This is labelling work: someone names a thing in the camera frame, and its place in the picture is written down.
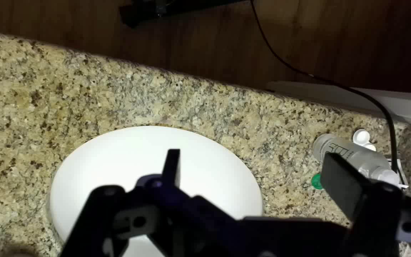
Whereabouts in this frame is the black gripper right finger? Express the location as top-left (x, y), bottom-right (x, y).
top-left (318, 151), bottom-right (405, 257)

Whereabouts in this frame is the small white cap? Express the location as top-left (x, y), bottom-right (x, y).
top-left (351, 128), bottom-right (378, 152)

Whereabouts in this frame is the white sink basin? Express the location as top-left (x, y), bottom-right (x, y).
top-left (47, 124), bottom-right (266, 257)

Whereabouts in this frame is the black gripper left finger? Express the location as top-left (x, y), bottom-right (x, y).
top-left (133, 148), bottom-right (246, 257)

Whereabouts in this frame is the thin black cable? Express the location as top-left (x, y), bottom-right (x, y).
top-left (248, 0), bottom-right (405, 175)

